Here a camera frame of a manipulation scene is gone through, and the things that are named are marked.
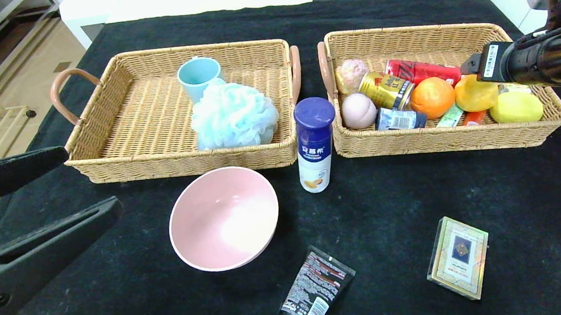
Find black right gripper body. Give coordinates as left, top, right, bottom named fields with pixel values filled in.
left=473, top=37, right=547, bottom=90

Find yellow toy pear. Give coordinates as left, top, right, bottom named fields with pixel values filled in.
left=453, top=72, right=501, bottom=114

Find orange fruit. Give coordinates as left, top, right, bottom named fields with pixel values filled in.
left=408, top=75, right=458, bottom=121

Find white yogurt bottle blue cap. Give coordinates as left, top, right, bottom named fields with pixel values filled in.
left=292, top=96, right=342, bottom=195

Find playing card box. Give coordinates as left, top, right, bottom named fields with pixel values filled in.
left=421, top=213, right=494, bottom=305

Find red cola can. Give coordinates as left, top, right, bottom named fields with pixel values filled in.
left=385, top=54, right=464, bottom=93

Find orange red sausage packet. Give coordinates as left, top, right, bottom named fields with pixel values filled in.
left=462, top=109, right=487, bottom=127

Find yellow lemon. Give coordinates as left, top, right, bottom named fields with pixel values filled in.
left=488, top=88, right=545, bottom=126

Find green wrapped candy bar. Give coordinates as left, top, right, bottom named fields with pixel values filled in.
left=435, top=104, right=465, bottom=128

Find gold drink can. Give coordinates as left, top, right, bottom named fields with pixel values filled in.
left=358, top=68, right=417, bottom=115

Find small blue packet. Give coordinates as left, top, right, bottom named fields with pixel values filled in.
left=374, top=104, right=428, bottom=133

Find pink fluffy pastry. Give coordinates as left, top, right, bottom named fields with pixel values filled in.
left=334, top=58, right=372, bottom=96

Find pale pink toy peach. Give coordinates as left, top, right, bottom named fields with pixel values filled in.
left=340, top=92, right=378, bottom=131

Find light blue bath loofah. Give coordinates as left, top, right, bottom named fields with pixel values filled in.
left=188, top=73, right=282, bottom=152

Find teal plastic cup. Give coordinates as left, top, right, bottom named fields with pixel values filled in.
left=176, top=55, right=226, bottom=106

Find black cosmetic tube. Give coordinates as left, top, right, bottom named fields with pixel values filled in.
left=262, top=242, right=360, bottom=315

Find pink plastic bowl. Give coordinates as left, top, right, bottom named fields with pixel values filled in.
left=164, top=163, right=284, bottom=276

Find woven wicker basket brown handles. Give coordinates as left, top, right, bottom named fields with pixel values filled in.
left=48, top=37, right=310, bottom=188
left=315, top=12, right=561, bottom=165

